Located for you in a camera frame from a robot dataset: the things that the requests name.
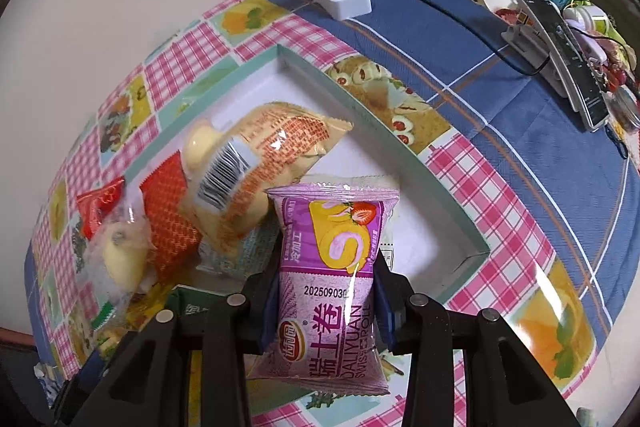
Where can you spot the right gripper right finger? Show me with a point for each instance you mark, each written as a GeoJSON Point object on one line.
{"type": "Point", "coordinates": [504, 384]}

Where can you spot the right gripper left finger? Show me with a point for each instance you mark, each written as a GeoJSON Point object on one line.
{"type": "Point", "coordinates": [155, 373]}

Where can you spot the yellow bread snack pack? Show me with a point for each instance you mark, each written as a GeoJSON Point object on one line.
{"type": "Point", "coordinates": [143, 308]}

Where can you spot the round white cake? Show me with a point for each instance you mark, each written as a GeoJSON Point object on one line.
{"type": "Point", "coordinates": [118, 260]}

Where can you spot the orange-red patterned wafer pack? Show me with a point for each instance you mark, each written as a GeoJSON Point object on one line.
{"type": "Point", "coordinates": [174, 238]}

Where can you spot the purple swiss roll pack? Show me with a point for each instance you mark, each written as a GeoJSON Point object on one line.
{"type": "Point", "coordinates": [325, 332]}

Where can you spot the red candy-wrap snack pack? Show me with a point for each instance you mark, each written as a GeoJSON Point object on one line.
{"type": "Point", "coordinates": [94, 206]}

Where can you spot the white cream snack pack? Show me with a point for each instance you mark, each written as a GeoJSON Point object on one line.
{"type": "Point", "coordinates": [375, 184]}

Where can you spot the beige orange-print snack pack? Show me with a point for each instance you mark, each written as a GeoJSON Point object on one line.
{"type": "Point", "coordinates": [273, 145]}

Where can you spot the dark green snack pack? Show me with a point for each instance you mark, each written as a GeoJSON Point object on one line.
{"type": "Point", "coordinates": [187, 300]}

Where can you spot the light teal barcode snack pack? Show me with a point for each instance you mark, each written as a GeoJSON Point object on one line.
{"type": "Point", "coordinates": [254, 252]}

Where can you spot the yellow pudding jelly cup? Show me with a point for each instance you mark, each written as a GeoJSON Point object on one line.
{"type": "Point", "coordinates": [201, 140]}

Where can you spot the small green cracker pack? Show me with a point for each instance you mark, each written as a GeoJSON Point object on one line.
{"type": "Point", "coordinates": [103, 321]}

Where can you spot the crumpled blue white wrapper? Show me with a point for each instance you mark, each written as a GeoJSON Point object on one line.
{"type": "Point", "coordinates": [49, 380]}

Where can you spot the pink checkered tablecloth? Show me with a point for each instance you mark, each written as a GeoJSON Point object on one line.
{"type": "Point", "coordinates": [254, 72]}

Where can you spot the black remote on stand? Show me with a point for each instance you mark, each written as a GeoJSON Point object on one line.
{"type": "Point", "coordinates": [576, 75]}

